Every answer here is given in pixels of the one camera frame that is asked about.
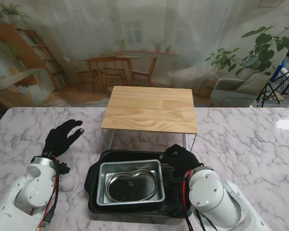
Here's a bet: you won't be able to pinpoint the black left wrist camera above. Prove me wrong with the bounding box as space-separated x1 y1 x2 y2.
55 161 71 175

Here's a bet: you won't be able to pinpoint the red black arm cables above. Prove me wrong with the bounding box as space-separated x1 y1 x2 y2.
182 169 216 231
35 156 60 231

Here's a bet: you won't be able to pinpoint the red black right arm cables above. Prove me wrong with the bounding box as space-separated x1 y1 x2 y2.
182 169 216 231

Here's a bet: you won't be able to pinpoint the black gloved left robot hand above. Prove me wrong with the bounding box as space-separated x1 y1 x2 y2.
42 119 85 158

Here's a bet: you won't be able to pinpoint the kidney-shaped steel dish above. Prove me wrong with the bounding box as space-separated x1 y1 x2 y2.
105 168 158 202

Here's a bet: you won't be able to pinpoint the red black left arm cables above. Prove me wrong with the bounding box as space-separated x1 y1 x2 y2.
35 156 60 231

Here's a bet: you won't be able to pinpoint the blue panel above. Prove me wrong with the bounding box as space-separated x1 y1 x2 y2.
269 60 286 82

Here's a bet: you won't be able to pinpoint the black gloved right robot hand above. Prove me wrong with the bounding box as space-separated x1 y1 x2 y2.
160 143 200 193

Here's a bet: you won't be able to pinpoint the wooden shelf with metal legs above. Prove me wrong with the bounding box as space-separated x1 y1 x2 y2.
100 86 198 159

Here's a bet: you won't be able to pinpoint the black tripod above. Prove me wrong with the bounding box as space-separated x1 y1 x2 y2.
256 64 289 108

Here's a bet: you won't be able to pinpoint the printed room scene backdrop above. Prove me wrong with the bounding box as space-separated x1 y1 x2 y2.
0 0 289 108

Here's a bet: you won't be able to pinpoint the large black patterned baking tray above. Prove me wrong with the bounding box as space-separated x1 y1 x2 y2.
84 149 200 219

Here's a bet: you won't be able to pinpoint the silver rectangular baking tin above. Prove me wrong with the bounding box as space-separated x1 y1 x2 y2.
95 158 165 208

